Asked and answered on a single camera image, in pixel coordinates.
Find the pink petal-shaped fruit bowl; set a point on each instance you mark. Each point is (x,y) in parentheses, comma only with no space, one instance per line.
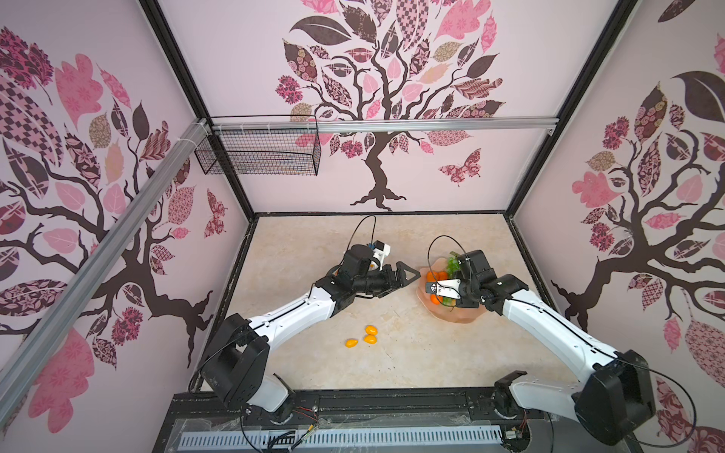
(445,313)

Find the black wire basket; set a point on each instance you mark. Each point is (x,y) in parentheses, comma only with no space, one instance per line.
(261,145)

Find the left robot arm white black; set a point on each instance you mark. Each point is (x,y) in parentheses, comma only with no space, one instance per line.
(234,363)

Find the aluminium rail back wall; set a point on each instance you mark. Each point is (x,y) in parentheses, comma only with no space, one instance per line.
(493,123)

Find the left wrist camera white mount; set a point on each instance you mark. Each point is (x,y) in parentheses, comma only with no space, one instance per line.
(380,252)

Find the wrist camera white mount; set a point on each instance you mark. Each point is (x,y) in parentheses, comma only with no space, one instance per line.
(380,252)
(449,288)

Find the white slotted cable duct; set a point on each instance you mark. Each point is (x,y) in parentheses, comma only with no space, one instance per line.
(338,439)

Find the aluminium rail wall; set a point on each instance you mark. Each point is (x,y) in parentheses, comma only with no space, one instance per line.
(493,123)
(34,353)

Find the black base frame rail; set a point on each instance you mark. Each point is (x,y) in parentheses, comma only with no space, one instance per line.
(530,431)

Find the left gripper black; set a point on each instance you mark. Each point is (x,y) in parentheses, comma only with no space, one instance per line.
(394,283)

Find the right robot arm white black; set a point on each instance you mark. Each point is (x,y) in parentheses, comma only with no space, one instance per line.
(613,395)

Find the aluminium rail left wall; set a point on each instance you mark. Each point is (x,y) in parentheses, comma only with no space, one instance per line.
(34,353)

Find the green grape bunch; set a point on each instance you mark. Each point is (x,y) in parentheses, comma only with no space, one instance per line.
(453,271)

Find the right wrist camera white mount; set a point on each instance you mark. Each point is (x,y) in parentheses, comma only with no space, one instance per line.
(449,288)

